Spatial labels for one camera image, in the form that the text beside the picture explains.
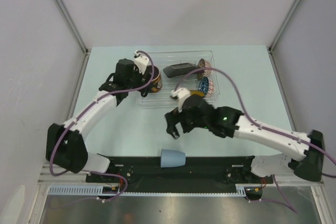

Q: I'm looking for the light blue plastic cup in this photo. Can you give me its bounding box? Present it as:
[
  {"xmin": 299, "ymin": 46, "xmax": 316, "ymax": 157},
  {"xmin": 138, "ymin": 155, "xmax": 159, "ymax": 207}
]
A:
[{"xmin": 160, "ymin": 149, "xmax": 186, "ymax": 168}]

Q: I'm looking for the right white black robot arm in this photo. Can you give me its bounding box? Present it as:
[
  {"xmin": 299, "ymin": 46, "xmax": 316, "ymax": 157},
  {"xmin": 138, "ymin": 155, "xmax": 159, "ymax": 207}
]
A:
[{"xmin": 164, "ymin": 95, "xmax": 324, "ymax": 183}]

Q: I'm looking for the clear wire dish rack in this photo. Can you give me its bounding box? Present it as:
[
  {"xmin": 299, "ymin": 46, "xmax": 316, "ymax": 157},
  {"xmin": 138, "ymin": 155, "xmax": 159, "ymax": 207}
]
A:
[{"xmin": 139, "ymin": 50, "xmax": 220, "ymax": 108}]

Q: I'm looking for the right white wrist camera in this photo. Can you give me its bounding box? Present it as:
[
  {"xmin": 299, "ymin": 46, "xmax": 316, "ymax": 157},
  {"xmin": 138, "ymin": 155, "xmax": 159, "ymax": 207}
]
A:
[{"xmin": 170, "ymin": 88, "xmax": 191, "ymax": 112}]

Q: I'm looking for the beige patterned bowl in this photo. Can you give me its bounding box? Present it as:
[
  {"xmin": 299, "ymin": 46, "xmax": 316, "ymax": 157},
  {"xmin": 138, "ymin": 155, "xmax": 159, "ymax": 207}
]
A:
[{"xmin": 197, "ymin": 58, "xmax": 212, "ymax": 80}]

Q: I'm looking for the purple cable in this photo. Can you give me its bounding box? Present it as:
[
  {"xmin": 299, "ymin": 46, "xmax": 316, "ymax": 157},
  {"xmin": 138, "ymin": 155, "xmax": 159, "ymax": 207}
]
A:
[
  {"xmin": 49, "ymin": 49, "xmax": 155, "ymax": 204},
  {"xmin": 174, "ymin": 68, "xmax": 336, "ymax": 213}
]

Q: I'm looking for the yellow round plate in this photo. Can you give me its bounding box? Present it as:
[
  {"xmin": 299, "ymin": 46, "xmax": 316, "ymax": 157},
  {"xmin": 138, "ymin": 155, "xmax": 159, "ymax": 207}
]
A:
[{"xmin": 190, "ymin": 90, "xmax": 206, "ymax": 98}]

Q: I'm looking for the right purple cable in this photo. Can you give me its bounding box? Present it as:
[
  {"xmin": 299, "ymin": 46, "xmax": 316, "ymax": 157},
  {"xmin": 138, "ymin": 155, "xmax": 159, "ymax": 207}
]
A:
[{"xmin": 174, "ymin": 68, "xmax": 336, "ymax": 213}]

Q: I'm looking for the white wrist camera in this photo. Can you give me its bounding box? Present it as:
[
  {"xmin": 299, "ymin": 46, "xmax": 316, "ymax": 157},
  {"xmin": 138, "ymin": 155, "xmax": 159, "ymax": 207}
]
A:
[
  {"xmin": 134, "ymin": 51, "xmax": 150, "ymax": 74},
  {"xmin": 170, "ymin": 88, "xmax": 191, "ymax": 112}
]

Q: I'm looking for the blue patterned bowl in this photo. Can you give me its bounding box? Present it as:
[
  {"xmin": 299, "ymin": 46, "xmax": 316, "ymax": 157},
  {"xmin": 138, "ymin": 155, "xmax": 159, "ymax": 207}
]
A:
[{"xmin": 197, "ymin": 77, "xmax": 215, "ymax": 98}]

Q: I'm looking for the aluminium frame rail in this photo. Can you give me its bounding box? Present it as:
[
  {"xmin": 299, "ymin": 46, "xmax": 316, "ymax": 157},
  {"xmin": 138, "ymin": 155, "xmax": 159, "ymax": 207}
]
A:
[{"xmin": 38, "ymin": 164, "xmax": 87, "ymax": 185}]

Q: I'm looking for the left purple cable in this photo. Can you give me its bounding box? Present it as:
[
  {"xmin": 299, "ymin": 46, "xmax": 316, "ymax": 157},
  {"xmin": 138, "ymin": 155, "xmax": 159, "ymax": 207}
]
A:
[{"xmin": 49, "ymin": 49, "xmax": 155, "ymax": 204}]

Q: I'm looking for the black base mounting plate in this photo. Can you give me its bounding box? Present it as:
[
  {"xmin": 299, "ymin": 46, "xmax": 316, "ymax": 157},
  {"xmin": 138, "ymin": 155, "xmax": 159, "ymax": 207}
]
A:
[{"xmin": 86, "ymin": 156, "xmax": 264, "ymax": 194}]

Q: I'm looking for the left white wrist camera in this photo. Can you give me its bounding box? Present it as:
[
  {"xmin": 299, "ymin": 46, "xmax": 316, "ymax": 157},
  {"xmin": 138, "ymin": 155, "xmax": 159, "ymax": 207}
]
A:
[{"xmin": 134, "ymin": 51, "xmax": 150, "ymax": 74}]

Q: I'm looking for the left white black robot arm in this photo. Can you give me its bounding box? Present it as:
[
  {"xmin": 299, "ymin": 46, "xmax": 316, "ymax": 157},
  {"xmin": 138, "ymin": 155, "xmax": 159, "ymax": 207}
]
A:
[{"xmin": 46, "ymin": 55, "xmax": 154, "ymax": 182}]

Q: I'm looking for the black floral square plate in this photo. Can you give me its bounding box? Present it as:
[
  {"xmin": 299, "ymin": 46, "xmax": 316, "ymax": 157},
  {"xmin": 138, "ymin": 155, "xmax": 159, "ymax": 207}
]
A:
[{"xmin": 163, "ymin": 62, "xmax": 199, "ymax": 78}]

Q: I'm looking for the white slotted cable duct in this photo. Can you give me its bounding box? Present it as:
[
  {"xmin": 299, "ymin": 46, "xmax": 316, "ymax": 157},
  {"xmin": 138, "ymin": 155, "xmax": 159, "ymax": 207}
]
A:
[{"xmin": 48, "ymin": 185, "xmax": 263, "ymax": 198}]

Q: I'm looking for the red black lacquer cup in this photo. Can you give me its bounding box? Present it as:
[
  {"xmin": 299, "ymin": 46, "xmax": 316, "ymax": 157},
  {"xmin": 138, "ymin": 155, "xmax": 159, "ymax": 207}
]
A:
[{"xmin": 140, "ymin": 66, "xmax": 163, "ymax": 97}]

